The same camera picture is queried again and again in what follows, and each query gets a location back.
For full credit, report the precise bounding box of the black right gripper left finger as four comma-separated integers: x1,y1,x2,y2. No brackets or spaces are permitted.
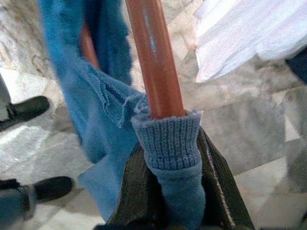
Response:
94,141,168,230

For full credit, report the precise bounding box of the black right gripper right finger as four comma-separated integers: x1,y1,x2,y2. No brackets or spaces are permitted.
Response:
196,126,255,230

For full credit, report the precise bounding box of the pink red clothes hanger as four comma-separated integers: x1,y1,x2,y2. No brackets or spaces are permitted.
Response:
80,0,186,120

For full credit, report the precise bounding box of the white sleeveless top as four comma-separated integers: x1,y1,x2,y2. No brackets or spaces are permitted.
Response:
193,0,307,83

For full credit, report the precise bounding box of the navy blue long garment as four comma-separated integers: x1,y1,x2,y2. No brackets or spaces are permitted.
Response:
285,51,307,85

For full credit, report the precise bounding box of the bright blue cloth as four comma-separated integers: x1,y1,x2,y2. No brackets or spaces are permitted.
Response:
39,0,207,230

